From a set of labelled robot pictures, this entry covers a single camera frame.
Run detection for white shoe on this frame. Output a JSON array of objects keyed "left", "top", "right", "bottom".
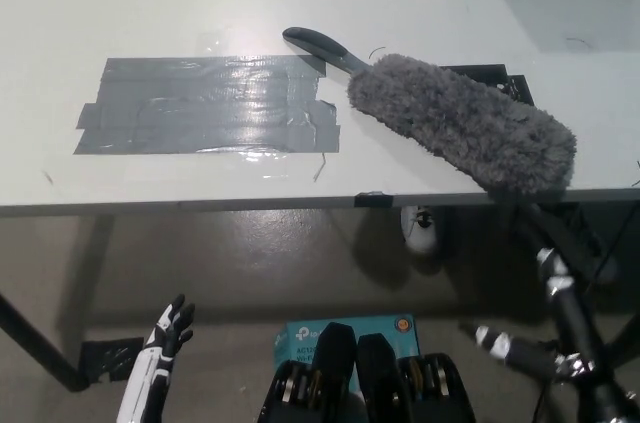
[{"left": 399, "top": 203, "right": 447, "bottom": 255}]

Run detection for black flat plate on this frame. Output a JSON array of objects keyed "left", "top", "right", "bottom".
[{"left": 439, "top": 62, "right": 539, "bottom": 105}]

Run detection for grey fluffy duster black handle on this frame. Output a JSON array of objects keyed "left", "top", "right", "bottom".
[{"left": 282, "top": 26, "right": 579, "bottom": 204}]

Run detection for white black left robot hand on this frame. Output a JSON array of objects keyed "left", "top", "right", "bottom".
[{"left": 115, "top": 294, "right": 197, "bottom": 423}]

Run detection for small black tape strip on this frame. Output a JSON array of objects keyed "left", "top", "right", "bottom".
[{"left": 354, "top": 189, "right": 394, "bottom": 209}]

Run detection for grey duct tape patch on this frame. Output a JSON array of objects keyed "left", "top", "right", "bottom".
[{"left": 72, "top": 55, "right": 342, "bottom": 157}]

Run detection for clear tape sheet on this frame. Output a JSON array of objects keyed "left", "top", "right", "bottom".
[{"left": 42, "top": 31, "right": 327, "bottom": 183}]

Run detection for teal router box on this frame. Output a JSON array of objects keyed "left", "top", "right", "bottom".
[{"left": 272, "top": 312, "right": 422, "bottom": 394}]

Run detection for black table leg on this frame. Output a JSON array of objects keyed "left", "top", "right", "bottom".
[{"left": 0, "top": 291, "right": 90, "bottom": 392}]

